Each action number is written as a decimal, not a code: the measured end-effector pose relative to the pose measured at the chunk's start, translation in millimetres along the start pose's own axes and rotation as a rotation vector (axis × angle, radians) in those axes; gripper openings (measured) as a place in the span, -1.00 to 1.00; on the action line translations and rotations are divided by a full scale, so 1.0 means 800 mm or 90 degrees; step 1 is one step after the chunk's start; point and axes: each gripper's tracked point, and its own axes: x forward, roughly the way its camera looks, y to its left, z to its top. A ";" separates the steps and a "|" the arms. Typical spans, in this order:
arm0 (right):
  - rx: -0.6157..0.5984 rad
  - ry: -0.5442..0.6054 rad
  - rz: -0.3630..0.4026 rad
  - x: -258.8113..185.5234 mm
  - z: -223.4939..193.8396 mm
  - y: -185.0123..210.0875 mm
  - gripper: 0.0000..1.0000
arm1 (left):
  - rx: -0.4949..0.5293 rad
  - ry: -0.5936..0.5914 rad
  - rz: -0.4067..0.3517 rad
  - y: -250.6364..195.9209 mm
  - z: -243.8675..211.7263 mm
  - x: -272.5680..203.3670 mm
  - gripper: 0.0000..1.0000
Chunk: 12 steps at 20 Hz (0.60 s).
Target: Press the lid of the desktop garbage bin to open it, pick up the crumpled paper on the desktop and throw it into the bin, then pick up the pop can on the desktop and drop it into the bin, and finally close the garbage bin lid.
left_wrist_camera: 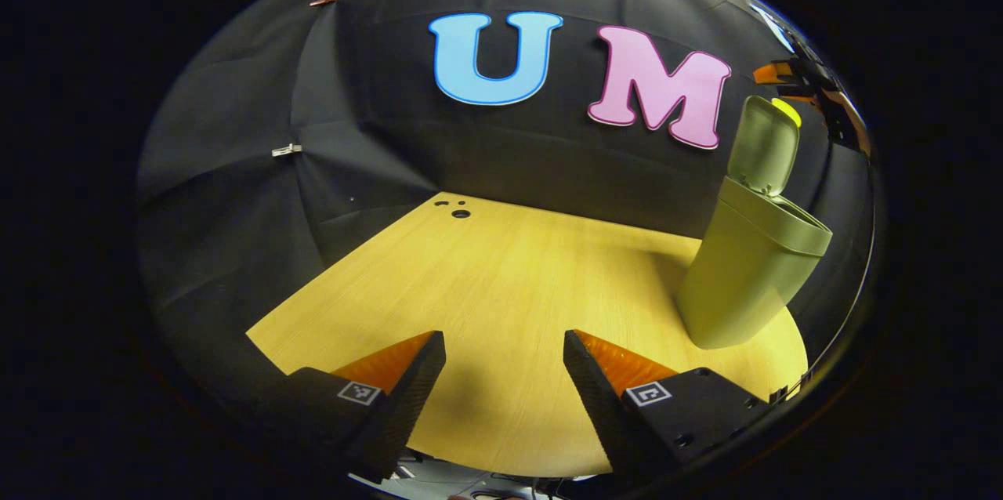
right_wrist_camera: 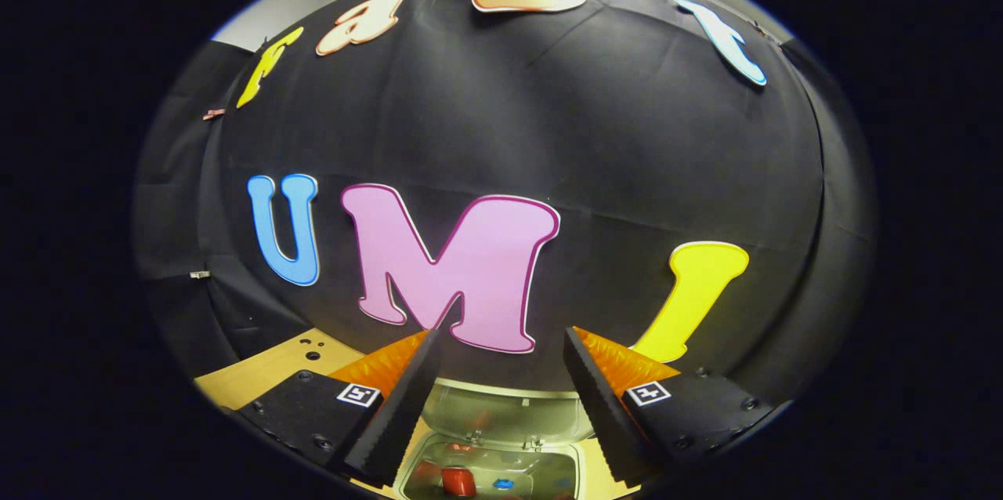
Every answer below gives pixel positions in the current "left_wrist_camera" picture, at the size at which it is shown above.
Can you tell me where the pale green desktop garbage bin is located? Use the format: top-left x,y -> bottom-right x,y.
675,95 -> 834,350

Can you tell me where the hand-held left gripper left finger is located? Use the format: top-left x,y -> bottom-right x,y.
255,330 -> 448,484

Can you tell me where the wooden desktop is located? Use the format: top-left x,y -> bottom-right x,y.
245,192 -> 810,478

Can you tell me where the black backdrop cloth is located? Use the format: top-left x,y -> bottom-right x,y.
135,0 -> 882,407

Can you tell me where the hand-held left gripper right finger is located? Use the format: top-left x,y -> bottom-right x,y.
562,329 -> 777,486

